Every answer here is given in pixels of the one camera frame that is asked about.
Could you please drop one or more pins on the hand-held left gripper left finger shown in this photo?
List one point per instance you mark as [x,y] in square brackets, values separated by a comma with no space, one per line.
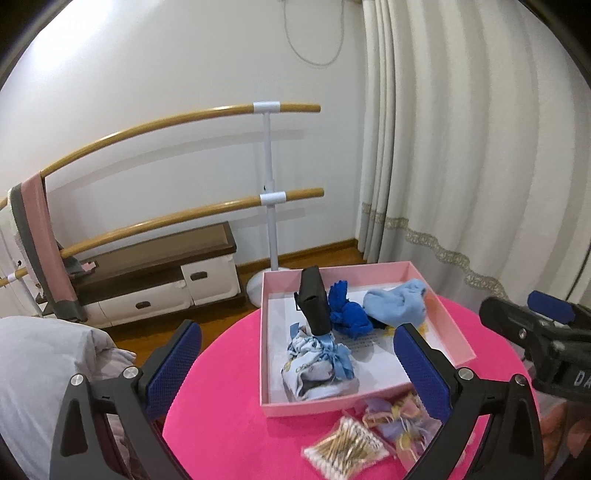
[173,364]

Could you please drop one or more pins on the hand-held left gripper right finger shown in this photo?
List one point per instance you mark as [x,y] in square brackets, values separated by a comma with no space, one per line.
[422,369]

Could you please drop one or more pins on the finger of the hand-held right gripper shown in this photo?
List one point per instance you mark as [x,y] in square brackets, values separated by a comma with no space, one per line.
[554,305]
[512,321]

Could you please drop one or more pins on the light blue cloth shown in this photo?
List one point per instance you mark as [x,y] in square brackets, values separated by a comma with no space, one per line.
[397,304]

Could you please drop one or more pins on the dark blue knit cloth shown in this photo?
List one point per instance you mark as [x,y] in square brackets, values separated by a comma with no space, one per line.
[348,316]

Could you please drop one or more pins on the pink cardboard box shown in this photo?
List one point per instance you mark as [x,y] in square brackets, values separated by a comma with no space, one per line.
[277,350]

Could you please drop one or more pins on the blue printed cloth bundle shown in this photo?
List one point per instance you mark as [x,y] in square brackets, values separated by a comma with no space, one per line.
[309,369]

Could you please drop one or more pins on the black pouch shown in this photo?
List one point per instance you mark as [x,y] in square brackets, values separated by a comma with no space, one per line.
[316,300]

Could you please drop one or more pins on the person's right hand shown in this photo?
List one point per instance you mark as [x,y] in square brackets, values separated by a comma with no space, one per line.
[554,417]

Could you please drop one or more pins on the round pink table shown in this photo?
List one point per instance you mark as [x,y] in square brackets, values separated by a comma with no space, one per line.
[221,415]

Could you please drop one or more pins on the brown white low cabinet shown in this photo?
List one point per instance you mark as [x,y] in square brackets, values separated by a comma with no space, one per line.
[161,258]

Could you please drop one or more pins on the clear bag of cotton swabs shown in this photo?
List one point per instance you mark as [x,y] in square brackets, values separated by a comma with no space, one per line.
[346,445]

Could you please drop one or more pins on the small pink grey object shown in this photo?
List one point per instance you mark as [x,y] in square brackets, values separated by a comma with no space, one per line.
[83,267]

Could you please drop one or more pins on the white bed duvet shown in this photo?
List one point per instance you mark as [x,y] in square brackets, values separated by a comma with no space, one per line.
[41,383]

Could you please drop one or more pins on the pink grey towel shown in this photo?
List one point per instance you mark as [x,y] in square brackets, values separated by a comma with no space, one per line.
[41,240]

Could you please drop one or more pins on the cream curtain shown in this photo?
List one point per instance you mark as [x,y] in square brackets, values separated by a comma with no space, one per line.
[461,138]

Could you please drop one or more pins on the wooden ballet barre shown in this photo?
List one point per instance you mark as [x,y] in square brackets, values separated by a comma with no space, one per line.
[184,121]

